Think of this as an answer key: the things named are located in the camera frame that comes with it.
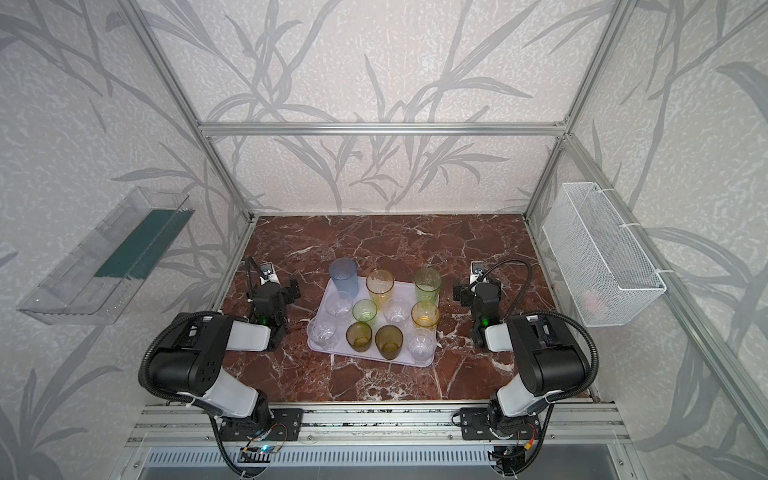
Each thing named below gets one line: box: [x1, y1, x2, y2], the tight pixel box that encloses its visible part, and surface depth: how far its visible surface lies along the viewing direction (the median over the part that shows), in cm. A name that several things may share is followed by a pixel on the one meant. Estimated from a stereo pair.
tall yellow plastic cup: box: [366, 269, 395, 311], surface depth 90 cm
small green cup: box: [352, 299, 378, 322], surface depth 91 cm
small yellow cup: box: [411, 300, 439, 328], surface depth 91 cm
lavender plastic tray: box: [307, 277, 440, 368], surface depth 88 cm
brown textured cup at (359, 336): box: [346, 321, 373, 353], surface depth 86 cm
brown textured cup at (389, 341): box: [375, 324, 404, 361], surface depth 83 cm
